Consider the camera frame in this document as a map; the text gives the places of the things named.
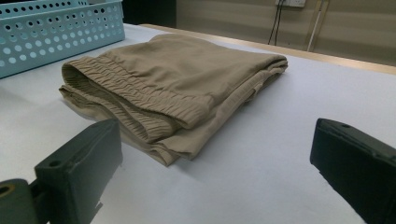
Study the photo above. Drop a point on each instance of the white wall socket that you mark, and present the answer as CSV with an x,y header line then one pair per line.
x,y
292,2

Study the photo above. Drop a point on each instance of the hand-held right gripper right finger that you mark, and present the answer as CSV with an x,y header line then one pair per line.
x,y
355,165

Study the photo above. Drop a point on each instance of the khaki pants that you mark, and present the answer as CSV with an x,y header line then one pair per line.
x,y
180,81

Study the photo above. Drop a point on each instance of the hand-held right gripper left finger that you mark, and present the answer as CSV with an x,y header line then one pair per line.
x,y
77,161

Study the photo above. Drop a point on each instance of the white table cover sheet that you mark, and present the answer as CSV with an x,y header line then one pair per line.
x,y
280,149

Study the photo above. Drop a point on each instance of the beige vertical wall strip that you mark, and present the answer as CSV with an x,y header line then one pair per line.
x,y
316,28

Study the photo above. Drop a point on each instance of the light blue perforated plastic basket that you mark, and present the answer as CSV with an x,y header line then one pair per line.
x,y
62,34

